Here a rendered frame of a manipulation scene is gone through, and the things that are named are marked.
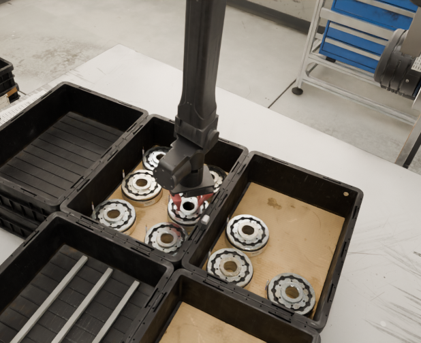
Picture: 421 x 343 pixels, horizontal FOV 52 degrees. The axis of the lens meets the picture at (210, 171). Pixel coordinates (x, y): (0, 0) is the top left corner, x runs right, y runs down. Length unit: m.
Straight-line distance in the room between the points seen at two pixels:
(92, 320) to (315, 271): 0.50
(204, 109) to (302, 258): 0.45
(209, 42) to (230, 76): 2.43
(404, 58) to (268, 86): 2.00
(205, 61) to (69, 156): 0.64
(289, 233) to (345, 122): 1.90
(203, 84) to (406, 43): 0.57
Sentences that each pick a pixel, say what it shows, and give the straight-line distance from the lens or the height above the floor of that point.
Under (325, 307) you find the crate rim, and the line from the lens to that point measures 0.88.
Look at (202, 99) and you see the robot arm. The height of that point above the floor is 1.22.
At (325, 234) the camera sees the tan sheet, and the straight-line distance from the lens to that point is 1.11.
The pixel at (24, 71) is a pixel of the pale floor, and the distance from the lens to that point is 3.23.
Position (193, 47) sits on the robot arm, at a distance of 0.71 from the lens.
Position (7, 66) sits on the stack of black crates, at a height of 0.59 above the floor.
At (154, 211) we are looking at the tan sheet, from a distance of 1.09.
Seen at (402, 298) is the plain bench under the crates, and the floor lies 0.70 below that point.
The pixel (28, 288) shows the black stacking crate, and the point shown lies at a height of 0.83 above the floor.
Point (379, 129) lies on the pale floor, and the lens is 2.96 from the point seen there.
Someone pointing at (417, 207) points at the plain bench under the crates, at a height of 0.70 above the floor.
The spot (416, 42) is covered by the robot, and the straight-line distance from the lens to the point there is 1.15.
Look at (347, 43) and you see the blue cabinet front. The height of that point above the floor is 0.44.
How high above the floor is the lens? 1.67
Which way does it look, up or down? 45 degrees down
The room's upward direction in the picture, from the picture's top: 6 degrees clockwise
